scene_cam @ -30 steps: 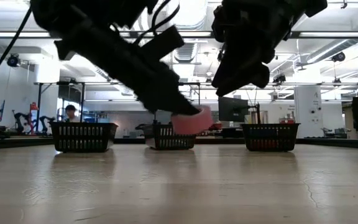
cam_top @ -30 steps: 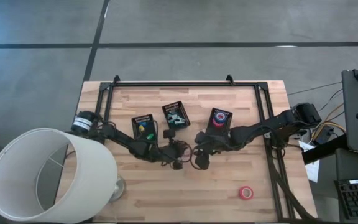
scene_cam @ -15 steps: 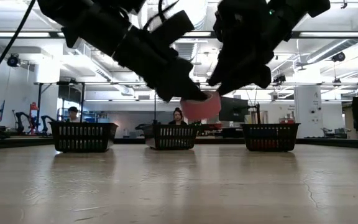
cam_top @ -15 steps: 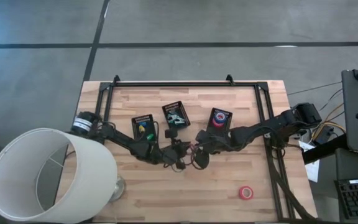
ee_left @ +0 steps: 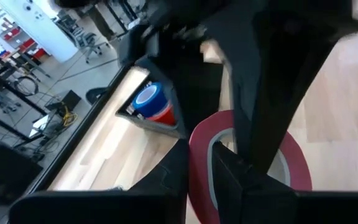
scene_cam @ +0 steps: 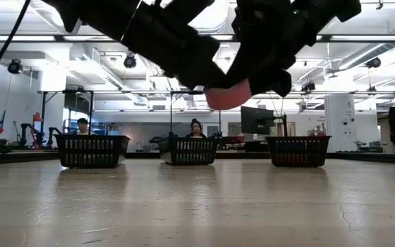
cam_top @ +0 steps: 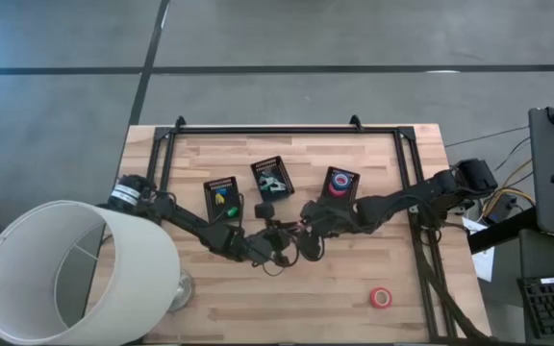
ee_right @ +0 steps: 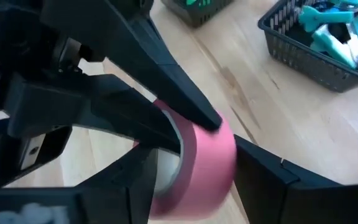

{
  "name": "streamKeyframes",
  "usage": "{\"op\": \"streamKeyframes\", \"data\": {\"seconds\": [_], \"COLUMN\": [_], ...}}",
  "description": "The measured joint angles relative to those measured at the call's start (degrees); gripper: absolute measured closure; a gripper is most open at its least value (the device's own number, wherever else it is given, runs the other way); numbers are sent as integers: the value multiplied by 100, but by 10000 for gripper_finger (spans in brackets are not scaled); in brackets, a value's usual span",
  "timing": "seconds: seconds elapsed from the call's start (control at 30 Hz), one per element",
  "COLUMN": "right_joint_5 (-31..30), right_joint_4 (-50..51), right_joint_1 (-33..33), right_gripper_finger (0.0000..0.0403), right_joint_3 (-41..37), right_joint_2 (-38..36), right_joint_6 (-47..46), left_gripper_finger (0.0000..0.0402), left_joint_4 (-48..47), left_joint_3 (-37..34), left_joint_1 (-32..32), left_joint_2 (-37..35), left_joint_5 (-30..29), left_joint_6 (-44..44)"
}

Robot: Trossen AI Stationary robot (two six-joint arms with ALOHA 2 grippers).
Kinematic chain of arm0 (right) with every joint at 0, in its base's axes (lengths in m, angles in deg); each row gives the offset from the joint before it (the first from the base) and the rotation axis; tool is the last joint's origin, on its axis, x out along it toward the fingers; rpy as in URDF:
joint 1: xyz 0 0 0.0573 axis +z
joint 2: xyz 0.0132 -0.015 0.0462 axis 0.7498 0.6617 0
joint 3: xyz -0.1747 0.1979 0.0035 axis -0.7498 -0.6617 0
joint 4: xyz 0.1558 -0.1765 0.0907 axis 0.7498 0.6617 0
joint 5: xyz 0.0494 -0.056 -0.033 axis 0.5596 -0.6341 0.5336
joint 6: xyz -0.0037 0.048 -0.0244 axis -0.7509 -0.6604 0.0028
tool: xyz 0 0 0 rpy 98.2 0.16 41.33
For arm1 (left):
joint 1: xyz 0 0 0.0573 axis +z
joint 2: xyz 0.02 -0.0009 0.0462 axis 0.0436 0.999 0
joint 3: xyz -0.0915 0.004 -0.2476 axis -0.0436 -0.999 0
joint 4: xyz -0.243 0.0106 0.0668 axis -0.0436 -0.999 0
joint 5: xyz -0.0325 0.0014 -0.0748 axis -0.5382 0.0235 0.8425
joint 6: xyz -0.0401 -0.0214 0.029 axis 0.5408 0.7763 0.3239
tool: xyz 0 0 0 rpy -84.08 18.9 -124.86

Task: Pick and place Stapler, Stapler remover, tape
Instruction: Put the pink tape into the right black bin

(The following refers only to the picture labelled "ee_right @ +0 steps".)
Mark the pale teal staple remover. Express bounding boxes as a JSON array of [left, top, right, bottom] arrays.
[[310, 12, 358, 70]]

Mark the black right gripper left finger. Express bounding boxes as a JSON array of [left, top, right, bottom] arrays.
[[0, 145, 160, 224]]

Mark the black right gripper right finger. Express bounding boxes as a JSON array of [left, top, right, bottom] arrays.
[[234, 134, 358, 224]]

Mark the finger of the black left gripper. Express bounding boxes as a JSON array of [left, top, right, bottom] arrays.
[[41, 0, 224, 134], [0, 73, 181, 189]]

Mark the black plastic slotted basket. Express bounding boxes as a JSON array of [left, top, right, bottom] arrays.
[[257, 0, 358, 93], [160, 0, 234, 28]]

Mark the pink tape roll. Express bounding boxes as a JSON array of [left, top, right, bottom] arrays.
[[134, 99, 238, 222]]

